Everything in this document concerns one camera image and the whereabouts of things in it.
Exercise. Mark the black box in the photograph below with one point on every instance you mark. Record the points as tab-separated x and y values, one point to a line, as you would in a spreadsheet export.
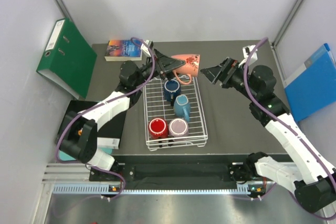
112	129

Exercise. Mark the dark blue mug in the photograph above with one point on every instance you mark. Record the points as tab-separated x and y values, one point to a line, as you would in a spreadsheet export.
171	89

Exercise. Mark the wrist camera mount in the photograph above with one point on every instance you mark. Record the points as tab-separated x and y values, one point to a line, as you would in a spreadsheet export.
146	44
247	50

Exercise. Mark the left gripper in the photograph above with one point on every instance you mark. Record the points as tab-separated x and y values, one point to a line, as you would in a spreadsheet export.
164	65

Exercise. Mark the lilac mug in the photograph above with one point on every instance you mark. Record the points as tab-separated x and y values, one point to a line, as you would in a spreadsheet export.
178	127

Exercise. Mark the green lever arch binder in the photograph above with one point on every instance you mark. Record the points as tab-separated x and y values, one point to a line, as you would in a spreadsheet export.
68	60

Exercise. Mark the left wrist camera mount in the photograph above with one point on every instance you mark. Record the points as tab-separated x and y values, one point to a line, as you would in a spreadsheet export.
146	44

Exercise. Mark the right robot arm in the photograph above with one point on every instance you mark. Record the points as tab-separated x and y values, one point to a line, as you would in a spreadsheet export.
312	181

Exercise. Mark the blue folder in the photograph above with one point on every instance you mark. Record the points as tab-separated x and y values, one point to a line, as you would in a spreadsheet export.
312	86

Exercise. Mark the paperback book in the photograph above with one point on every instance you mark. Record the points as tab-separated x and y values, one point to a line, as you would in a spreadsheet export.
123	50

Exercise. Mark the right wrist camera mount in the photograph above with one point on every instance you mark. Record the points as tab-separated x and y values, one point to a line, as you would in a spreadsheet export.
247	50

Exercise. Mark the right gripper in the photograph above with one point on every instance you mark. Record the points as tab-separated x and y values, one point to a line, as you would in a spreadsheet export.
234	66

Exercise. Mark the pink floral mug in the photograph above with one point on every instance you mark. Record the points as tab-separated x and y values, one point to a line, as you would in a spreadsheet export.
190	68

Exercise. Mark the red mug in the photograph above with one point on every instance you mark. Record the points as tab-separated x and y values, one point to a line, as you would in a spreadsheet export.
158	128

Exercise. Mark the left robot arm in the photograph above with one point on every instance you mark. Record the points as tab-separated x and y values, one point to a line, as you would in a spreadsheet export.
79	130

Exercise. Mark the light blue floral mug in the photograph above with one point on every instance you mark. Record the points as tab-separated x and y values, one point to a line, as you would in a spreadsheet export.
182	107

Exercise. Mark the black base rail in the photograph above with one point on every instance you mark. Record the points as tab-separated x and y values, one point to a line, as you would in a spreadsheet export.
178	172

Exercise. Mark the teal notebook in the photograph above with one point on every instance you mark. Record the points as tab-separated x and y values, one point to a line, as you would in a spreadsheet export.
67	158

